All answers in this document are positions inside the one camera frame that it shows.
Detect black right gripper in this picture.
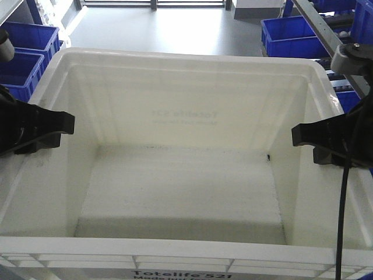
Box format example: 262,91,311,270
291,93,372,169

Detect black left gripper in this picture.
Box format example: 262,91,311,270
1,86,75,156

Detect white plastic tote bin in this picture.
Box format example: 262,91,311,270
0,47,373,280

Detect blue bin far left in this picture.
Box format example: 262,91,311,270
1,22,60,60

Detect blue bin upper right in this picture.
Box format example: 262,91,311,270
261,16,329,59

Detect black right cable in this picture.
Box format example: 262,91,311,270
335,99,367,280

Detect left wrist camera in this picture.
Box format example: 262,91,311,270
0,29,15,62

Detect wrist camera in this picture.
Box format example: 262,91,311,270
330,43,372,76
0,29,15,62

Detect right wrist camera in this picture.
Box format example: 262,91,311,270
330,43,372,76

